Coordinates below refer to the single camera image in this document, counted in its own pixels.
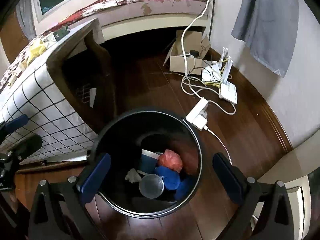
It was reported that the white paper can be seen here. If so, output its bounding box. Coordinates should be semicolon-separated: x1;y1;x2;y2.
125;168;142;184

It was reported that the large blue paper cup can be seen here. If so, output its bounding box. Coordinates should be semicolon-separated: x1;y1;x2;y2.
139;174;164;199

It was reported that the small blue paper cup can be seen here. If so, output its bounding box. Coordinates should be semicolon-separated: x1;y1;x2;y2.
137;150;160;175

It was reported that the red plastic bag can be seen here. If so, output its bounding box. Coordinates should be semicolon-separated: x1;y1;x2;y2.
158;150;183;173

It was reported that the yellow cloth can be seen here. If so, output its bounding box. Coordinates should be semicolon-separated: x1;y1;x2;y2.
27;44;47;67

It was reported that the blue cloth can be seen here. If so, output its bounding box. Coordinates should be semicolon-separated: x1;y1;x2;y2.
154;166;194;201

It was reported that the black trash bin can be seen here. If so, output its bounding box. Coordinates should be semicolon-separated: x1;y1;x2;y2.
92;108;203;218

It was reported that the white grid tablecloth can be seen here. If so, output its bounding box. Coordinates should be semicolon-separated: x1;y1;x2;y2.
1;18;107;164

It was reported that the white power strip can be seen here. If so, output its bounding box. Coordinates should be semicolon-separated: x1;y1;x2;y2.
186;98;208;131

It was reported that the brown wooden door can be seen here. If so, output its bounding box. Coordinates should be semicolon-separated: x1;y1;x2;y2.
1;11;29;63

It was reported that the white modem box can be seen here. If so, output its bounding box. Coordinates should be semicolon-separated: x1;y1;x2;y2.
219;81;238;105

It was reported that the green white medicine box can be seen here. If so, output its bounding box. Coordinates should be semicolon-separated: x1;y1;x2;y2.
48;25;70;42

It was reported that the white router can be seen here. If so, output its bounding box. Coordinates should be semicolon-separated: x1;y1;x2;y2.
201;47;232;86

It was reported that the grey left curtain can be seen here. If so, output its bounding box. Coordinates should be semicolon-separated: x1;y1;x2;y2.
16;0;36;41

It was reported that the cardboard box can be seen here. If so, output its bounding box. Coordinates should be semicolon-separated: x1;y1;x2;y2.
164;30;211;75

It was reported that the bed with floral sheet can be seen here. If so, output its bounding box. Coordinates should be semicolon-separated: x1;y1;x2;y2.
0;0;209;91

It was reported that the grey hanging curtain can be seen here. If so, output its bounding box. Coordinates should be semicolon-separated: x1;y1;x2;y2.
232;0;299;77

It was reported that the white power cable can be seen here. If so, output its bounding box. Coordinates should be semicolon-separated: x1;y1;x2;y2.
180;0;237;165

